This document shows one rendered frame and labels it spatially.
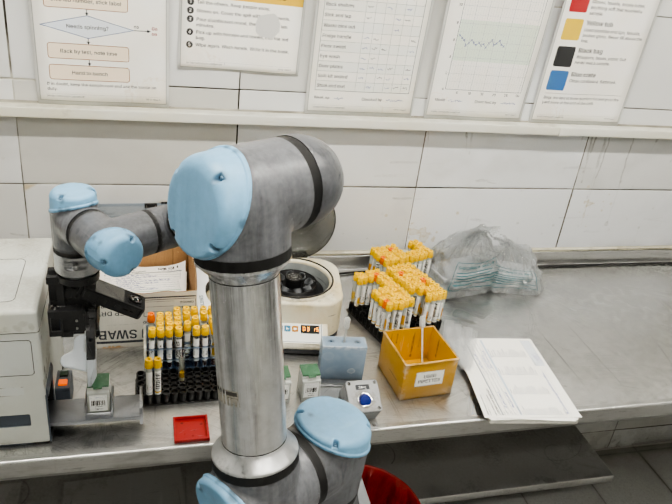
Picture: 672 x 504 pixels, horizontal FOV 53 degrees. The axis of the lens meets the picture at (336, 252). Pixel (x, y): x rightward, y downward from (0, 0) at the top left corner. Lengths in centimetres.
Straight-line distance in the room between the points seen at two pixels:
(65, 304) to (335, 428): 54
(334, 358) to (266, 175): 84
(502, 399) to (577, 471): 91
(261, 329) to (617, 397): 114
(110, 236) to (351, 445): 47
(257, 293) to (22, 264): 69
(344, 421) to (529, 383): 76
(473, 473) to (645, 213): 101
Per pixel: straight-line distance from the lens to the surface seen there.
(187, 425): 144
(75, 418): 142
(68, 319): 128
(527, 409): 161
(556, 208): 223
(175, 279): 179
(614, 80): 215
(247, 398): 86
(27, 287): 133
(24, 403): 138
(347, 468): 102
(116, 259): 109
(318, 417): 101
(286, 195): 76
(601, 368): 186
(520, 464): 242
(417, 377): 153
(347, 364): 154
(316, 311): 163
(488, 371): 169
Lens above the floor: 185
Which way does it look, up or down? 28 degrees down
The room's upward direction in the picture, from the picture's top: 7 degrees clockwise
